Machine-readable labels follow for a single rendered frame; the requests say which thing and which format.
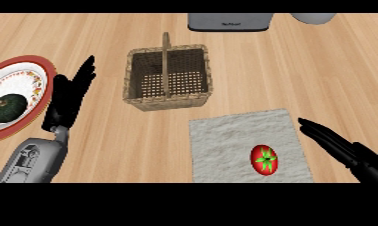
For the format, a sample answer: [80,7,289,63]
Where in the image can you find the red-rimmed patterned plate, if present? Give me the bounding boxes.
[0,54,58,141]

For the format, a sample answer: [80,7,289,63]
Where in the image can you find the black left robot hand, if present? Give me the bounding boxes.
[42,55,98,133]

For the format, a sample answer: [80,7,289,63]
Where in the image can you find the grey appliance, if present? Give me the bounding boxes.
[187,13,275,33]

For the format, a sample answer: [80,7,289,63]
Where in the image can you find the red tomato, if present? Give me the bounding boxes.
[250,144,281,177]

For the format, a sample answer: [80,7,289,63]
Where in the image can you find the wicker basket with handle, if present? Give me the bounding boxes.
[122,31,215,112]

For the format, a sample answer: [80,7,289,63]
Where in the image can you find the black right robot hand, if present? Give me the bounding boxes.
[297,117,378,183]

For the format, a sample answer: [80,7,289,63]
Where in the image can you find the pale grey round object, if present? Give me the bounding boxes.
[290,13,339,26]

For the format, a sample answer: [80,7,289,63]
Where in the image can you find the dark green squash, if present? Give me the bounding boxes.
[0,93,30,124]

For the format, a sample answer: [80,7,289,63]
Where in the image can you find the white textured placemat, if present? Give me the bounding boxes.
[188,108,315,184]

